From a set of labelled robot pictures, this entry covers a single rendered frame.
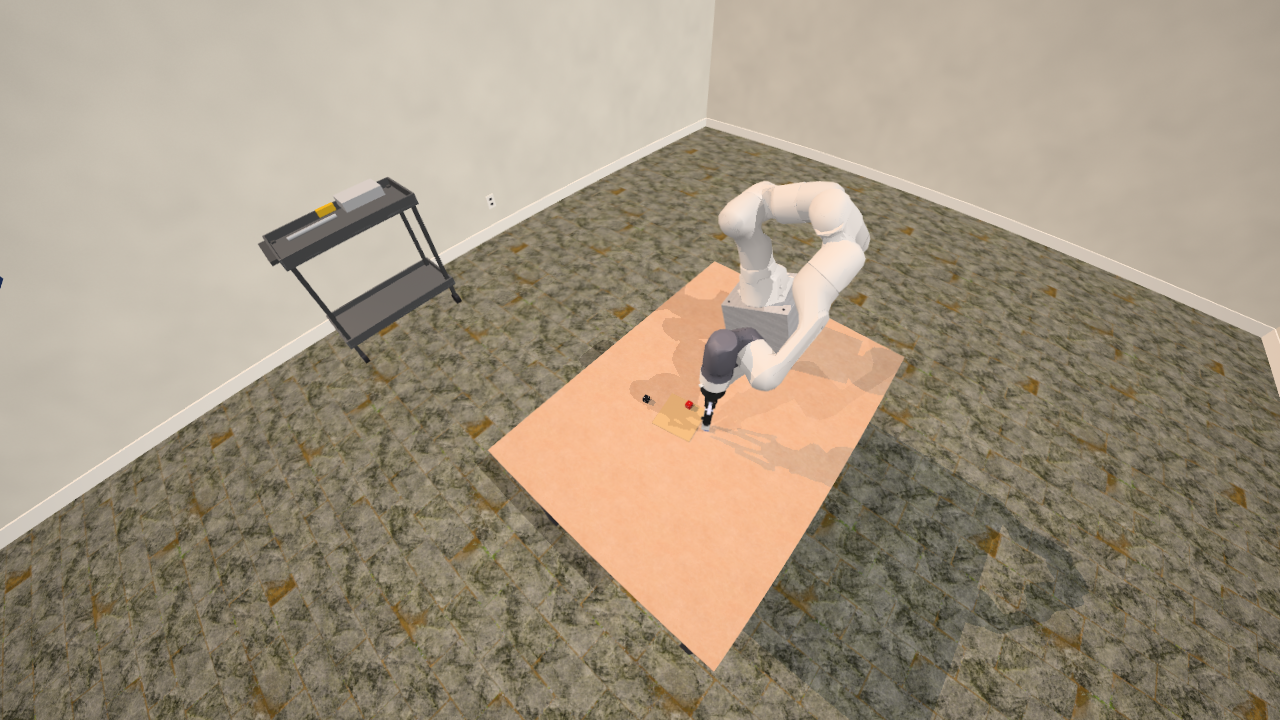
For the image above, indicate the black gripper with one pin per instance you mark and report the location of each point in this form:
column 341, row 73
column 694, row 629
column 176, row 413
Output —
column 710, row 399

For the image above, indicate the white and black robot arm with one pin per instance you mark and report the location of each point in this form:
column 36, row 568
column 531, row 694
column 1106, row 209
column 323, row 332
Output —
column 762, row 280

